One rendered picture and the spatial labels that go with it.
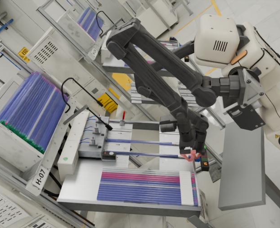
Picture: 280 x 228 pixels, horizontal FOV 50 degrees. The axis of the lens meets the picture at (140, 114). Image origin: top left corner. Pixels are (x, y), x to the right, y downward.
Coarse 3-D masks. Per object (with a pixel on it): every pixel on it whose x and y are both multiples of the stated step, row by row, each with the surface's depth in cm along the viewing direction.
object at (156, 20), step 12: (120, 0) 576; (156, 0) 577; (168, 0) 636; (180, 0) 566; (144, 12) 586; (156, 12) 581; (168, 12) 584; (192, 12) 581; (144, 24) 601; (156, 24) 599; (168, 24) 598; (156, 36) 613
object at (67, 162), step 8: (88, 112) 197; (80, 120) 190; (72, 128) 183; (80, 128) 183; (72, 136) 177; (80, 136) 177; (72, 144) 171; (64, 152) 166; (72, 152) 166; (64, 160) 161; (72, 160) 161; (64, 168) 161; (72, 168) 161; (64, 176) 165
